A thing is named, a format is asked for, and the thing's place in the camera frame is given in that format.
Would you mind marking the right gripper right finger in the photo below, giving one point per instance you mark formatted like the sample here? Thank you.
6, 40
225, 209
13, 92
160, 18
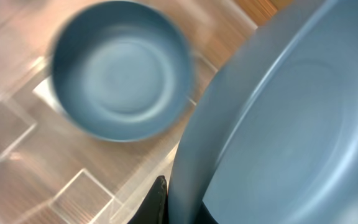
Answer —
203, 216

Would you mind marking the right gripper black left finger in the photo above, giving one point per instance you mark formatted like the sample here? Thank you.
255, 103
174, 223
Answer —
154, 207

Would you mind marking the blue bowl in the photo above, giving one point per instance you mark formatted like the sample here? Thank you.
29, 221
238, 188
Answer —
274, 138
122, 71

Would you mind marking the clear plastic storage container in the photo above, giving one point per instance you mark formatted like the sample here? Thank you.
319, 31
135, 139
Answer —
53, 172

